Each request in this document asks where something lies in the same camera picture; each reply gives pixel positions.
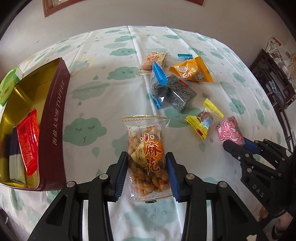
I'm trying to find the fried dough twist packet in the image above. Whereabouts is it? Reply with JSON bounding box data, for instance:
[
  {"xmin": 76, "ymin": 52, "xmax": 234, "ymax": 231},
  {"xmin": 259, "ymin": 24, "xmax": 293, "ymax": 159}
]
[
  {"xmin": 135, "ymin": 51, "xmax": 168, "ymax": 75},
  {"xmin": 122, "ymin": 115, "xmax": 174, "ymax": 204}
]

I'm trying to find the blue white snack packet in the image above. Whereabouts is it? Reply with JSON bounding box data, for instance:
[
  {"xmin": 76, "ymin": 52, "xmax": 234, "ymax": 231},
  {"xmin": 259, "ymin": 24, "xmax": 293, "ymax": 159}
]
[{"xmin": 8, "ymin": 128, "xmax": 26, "ymax": 183}]

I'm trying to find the orange triangular snack packet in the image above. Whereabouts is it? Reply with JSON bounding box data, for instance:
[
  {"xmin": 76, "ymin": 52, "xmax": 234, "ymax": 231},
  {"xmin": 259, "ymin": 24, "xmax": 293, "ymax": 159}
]
[{"xmin": 169, "ymin": 57, "xmax": 213, "ymax": 84}]

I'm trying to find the clear sesame bar packet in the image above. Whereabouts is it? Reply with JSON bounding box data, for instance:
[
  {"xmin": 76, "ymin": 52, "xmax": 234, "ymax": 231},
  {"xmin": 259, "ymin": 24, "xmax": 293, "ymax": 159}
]
[{"xmin": 165, "ymin": 74, "xmax": 197, "ymax": 113}]

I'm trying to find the maroon tin box gold inside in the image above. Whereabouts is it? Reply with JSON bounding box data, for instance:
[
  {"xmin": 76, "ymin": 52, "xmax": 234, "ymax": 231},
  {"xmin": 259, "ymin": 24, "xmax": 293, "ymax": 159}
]
[{"xmin": 0, "ymin": 57, "xmax": 71, "ymax": 192}]

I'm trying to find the dark wooden furniture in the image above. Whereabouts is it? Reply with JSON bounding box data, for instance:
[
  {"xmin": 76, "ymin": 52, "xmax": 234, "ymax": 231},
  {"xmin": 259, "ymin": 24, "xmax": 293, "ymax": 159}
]
[{"xmin": 248, "ymin": 49, "xmax": 296, "ymax": 151}]

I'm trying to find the green tissue pack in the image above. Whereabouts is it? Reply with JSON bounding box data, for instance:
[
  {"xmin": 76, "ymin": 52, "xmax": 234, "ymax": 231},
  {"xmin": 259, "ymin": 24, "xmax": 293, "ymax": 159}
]
[{"xmin": 0, "ymin": 66, "xmax": 23, "ymax": 107}]

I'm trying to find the brown wooden window frame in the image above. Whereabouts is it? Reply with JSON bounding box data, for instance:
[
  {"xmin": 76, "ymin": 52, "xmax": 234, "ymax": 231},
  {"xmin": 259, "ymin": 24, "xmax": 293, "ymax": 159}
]
[{"xmin": 42, "ymin": 0, "xmax": 205, "ymax": 18}]

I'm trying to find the newspaper pile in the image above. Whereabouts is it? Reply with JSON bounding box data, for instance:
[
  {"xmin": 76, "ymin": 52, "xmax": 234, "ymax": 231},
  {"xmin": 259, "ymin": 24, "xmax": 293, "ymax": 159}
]
[{"xmin": 265, "ymin": 38, "xmax": 292, "ymax": 67}]

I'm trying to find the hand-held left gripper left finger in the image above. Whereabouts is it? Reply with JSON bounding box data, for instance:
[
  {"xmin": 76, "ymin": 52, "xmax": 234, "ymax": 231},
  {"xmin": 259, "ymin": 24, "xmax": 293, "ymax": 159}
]
[{"xmin": 28, "ymin": 152, "xmax": 129, "ymax": 241}]

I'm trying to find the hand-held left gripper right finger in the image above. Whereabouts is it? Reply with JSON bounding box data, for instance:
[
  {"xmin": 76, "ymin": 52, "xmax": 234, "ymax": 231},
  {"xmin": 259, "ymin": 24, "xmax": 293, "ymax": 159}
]
[{"xmin": 165, "ymin": 152, "xmax": 270, "ymax": 241}]

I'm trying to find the blue-ended sesame snack packet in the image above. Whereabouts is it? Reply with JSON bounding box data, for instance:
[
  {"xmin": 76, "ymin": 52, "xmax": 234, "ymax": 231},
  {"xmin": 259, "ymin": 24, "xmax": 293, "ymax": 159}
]
[{"xmin": 150, "ymin": 61, "xmax": 168, "ymax": 109}]

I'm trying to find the person's right hand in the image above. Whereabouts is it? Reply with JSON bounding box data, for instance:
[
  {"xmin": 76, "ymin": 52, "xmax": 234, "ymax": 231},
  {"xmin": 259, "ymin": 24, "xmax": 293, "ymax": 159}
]
[{"xmin": 260, "ymin": 205, "xmax": 296, "ymax": 241}]

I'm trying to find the red foil snack packet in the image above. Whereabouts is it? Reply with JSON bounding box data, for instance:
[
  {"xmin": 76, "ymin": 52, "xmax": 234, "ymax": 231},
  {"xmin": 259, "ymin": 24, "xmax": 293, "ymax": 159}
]
[{"xmin": 16, "ymin": 109, "xmax": 41, "ymax": 178}]

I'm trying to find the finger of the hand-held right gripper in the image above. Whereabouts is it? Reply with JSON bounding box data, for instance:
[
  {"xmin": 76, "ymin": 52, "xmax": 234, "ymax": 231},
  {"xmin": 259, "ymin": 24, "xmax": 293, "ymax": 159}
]
[
  {"xmin": 243, "ymin": 138, "xmax": 293, "ymax": 163},
  {"xmin": 222, "ymin": 140, "xmax": 277, "ymax": 178}
]

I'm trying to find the pink patterned snack packet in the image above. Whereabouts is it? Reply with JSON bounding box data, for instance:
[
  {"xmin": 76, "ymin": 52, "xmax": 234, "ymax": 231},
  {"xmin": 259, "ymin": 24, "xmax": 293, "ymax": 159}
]
[{"xmin": 216, "ymin": 116, "xmax": 245, "ymax": 146}]

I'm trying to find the yellow candy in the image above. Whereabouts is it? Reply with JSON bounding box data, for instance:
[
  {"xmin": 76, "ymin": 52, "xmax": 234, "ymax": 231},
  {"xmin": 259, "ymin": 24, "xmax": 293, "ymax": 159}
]
[{"xmin": 185, "ymin": 98, "xmax": 225, "ymax": 139}]

